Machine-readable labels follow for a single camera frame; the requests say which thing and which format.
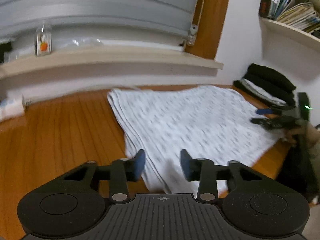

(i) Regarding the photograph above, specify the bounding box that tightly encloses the wooden window frame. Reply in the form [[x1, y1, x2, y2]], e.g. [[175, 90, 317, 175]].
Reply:
[[183, 0, 233, 60]]

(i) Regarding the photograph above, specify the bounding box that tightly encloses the clear plastic bag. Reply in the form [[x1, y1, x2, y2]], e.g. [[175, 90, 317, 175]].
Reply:
[[53, 37, 105, 50]]

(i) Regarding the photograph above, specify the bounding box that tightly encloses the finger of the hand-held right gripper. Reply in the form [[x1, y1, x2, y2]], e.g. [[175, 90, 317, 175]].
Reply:
[[251, 117, 270, 130], [256, 106, 295, 117]]

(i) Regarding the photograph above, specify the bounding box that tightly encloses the person's right hand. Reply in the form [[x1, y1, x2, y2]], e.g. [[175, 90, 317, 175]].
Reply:
[[283, 124, 308, 146]]

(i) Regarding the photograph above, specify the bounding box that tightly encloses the person's right forearm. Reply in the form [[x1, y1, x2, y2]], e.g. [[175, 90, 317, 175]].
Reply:
[[304, 124, 320, 163]]

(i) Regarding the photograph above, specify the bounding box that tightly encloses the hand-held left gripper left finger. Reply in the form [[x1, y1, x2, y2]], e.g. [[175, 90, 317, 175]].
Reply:
[[64, 149, 146, 203]]

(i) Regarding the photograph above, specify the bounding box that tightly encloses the white window blind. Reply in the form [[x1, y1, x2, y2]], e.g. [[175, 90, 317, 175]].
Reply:
[[0, 0, 203, 48]]

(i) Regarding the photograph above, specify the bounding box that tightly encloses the blind ball chain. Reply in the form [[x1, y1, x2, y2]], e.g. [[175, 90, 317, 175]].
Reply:
[[193, 0, 210, 27]]

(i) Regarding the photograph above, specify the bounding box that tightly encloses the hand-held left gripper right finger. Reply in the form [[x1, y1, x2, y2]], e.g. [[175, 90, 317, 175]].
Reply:
[[180, 149, 263, 203]]

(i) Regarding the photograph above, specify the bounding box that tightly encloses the clear blind cord weight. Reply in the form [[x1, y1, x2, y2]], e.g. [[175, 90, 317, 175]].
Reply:
[[186, 24, 200, 47]]

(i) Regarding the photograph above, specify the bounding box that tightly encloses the clear bottle orange label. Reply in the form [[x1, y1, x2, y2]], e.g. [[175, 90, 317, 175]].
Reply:
[[34, 21, 53, 57]]

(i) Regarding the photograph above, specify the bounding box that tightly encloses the grey folded garment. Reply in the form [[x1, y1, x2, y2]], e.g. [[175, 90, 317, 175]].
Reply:
[[239, 79, 265, 98]]

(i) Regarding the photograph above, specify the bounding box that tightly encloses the beige window sill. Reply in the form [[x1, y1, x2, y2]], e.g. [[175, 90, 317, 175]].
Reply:
[[0, 46, 224, 81]]

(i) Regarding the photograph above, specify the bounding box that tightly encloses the white power strip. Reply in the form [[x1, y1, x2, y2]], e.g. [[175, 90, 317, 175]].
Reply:
[[0, 95, 27, 121]]

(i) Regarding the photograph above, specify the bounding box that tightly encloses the row of books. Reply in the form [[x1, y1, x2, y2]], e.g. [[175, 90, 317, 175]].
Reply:
[[259, 0, 320, 34]]

